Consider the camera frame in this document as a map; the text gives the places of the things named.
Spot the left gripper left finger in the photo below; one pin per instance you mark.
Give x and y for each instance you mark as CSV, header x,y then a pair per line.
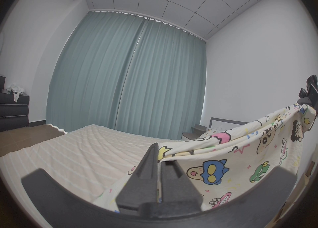
x,y
144,177

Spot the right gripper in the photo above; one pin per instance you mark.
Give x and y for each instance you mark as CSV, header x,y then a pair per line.
x,y
311,100

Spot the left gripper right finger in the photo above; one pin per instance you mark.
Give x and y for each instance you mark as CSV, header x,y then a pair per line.
x,y
178,187

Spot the white printed pyjama top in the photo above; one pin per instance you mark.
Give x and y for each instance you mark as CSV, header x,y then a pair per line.
x,y
248,162

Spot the bed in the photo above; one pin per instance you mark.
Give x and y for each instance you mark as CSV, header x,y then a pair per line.
x,y
74,152

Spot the grey bedside table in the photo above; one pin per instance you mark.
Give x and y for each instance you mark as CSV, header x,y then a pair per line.
x,y
192,132

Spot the white printed pillow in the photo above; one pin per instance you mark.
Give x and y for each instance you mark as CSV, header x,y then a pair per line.
x,y
207,133

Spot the blue-green curtain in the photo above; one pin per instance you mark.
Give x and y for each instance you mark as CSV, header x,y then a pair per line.
x,y
124,73

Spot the black chest of drawers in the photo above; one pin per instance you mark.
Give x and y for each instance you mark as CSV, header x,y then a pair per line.
x,y
13,112

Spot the crumpled white cloth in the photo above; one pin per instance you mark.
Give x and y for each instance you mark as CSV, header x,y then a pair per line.
x,y
16,90

